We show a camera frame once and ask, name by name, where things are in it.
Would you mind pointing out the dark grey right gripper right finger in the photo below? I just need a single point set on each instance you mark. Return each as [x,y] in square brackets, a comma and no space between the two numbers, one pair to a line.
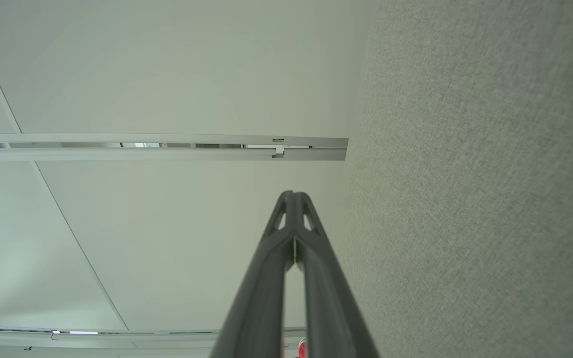
[329,303]

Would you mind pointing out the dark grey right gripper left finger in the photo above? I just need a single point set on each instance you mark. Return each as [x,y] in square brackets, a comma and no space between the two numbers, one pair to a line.
[261,288]

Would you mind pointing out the grey fabric sofa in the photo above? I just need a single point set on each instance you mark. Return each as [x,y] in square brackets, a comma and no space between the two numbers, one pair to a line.
[465,174]

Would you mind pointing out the white wall trim rail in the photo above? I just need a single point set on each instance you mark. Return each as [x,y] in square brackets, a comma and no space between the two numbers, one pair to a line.
[117,340]

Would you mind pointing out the grey metal frame post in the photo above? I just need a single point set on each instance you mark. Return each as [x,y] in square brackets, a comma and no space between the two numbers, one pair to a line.
[117,154]

